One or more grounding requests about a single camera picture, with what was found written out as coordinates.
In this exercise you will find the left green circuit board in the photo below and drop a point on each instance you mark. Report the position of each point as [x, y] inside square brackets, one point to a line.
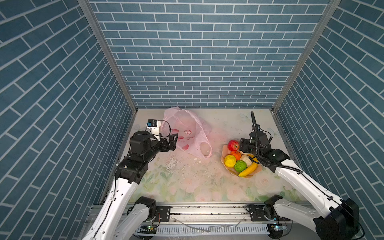
[142, 230]

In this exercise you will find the green circuit board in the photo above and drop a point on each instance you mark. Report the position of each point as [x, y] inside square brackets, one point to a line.
[142, 230]
[276, 227]

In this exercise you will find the small yellow fake fruit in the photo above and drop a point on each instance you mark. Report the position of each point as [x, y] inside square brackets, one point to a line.
[230, 161]

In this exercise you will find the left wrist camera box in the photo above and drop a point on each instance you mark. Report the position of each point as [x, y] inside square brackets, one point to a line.
[153, 127]

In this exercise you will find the pale yellow fake fruit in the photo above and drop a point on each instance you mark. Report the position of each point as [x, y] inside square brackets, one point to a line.
[245, 158]

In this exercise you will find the white slotted cable duct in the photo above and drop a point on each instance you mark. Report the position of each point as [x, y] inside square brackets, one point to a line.
[205, 230]

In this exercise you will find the orange fake tangerine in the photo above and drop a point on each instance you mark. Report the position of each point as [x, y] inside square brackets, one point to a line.
[236, 154]

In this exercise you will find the right metal corner post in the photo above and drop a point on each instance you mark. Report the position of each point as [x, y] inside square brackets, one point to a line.
[318, 30]

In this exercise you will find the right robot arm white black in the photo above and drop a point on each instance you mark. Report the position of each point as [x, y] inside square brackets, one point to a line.
[331, 217]

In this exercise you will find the yellow fake banana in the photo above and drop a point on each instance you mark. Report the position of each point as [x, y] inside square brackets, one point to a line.
[249, 170]

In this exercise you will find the left metal corner post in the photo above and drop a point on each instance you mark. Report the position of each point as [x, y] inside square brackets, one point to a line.
[94, 24]

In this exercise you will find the green fake fruit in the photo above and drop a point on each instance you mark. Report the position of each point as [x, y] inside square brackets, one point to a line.
[240, 166]

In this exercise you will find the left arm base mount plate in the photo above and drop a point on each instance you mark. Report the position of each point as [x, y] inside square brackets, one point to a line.
[162, 213]

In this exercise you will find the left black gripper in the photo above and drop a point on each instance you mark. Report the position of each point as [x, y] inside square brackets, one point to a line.
[172, 144]

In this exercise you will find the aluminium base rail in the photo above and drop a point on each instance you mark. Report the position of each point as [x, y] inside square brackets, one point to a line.
[233, 213]

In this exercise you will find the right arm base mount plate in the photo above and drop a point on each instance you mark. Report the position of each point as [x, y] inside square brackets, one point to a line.
[257, 214]

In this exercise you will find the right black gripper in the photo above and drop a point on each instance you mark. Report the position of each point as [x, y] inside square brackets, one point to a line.
[243, 144]

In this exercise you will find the peach scalloped bowl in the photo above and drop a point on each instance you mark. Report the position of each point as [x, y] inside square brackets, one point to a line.
[232, 171]

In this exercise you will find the red fake apple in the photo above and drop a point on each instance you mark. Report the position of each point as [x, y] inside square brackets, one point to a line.
[233, 146]

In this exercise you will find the metal corner post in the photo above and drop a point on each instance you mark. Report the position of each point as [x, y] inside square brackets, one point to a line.
[94, 24]
[318, 30]

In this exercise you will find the right green circuit board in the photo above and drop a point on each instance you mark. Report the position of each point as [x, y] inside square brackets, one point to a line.
[276, 227]

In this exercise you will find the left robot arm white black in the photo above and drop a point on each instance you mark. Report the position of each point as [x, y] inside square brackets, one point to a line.
[107, 225]

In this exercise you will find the pink plastic bag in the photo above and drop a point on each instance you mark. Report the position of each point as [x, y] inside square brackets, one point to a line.
[192, 131]

